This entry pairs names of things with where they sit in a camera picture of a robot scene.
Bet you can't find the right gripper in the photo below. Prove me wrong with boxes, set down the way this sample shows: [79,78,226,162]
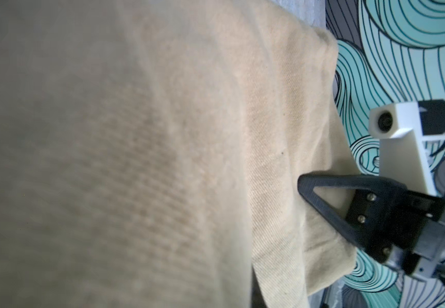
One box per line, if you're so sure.
[297,173,445,287]

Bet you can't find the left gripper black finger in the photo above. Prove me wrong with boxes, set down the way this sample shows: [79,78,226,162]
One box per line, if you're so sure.
[250,268,267,308]

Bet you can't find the beige pants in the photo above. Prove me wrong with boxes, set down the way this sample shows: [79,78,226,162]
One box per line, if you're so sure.
[0,1,357,307]

